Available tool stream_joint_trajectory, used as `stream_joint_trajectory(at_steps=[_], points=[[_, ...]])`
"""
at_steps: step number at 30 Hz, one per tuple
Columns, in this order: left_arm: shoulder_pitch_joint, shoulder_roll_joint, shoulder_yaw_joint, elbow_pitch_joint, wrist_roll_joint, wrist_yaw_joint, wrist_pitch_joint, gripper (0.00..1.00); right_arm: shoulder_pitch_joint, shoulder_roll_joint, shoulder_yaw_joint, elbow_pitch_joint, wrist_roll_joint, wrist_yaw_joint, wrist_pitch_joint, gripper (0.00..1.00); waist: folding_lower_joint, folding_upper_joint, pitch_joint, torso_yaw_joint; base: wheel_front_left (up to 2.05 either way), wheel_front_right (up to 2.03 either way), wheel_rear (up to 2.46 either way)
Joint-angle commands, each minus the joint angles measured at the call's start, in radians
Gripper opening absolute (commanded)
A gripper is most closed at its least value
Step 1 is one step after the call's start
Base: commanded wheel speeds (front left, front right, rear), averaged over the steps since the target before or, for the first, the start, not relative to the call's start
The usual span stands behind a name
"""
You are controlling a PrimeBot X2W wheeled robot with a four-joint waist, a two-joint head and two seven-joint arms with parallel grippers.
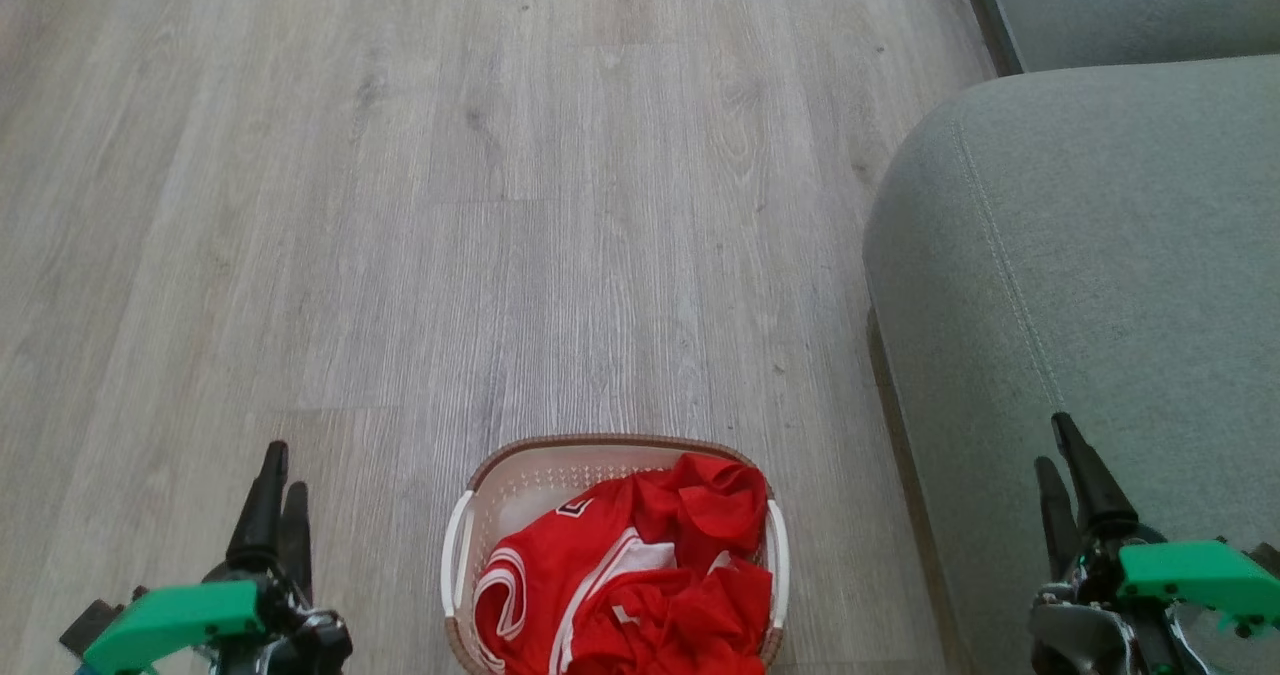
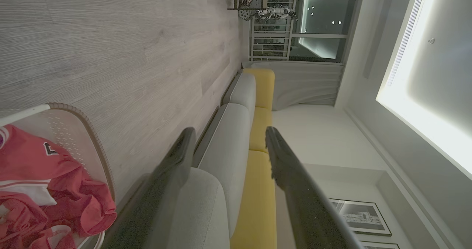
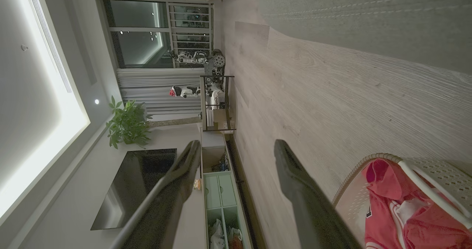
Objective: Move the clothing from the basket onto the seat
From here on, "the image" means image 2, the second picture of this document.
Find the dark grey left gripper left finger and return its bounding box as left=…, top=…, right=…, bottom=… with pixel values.
left=100, top=127, right=197, bottom=249

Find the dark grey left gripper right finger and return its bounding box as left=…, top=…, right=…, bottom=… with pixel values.
left=265, top=127, right=364, bottom=249

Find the plain red garment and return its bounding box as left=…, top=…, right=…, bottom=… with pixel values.
left=0, top=164, right=118, bottom=249

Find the red jersey with lettering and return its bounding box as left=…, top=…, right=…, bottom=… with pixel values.
left=0, top=125, right=83, bottom=207

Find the grey sofa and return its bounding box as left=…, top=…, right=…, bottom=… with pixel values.
left=111, top=69, right=277, bottom=249

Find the white laundry basket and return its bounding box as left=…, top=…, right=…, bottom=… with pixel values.
left=0, top=103, right=115, bottom=249

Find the grey window curtain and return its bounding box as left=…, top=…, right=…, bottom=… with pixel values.
left=251, top=61, right=344, bottom=110

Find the white railing rack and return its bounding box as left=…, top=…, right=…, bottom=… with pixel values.
left=251, top=17, right=294, bottom=62

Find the large glass window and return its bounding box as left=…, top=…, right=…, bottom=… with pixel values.
left=251, top=0, right=357, bottom=63

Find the white humanoid robot figure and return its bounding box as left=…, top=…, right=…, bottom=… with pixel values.
left=254, top=6, right=298, bottom=21

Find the black framed wall picture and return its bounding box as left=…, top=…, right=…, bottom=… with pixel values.
left=360, top=241, right=401, bottom=249
left=329, top=198, right=392, bottom=237

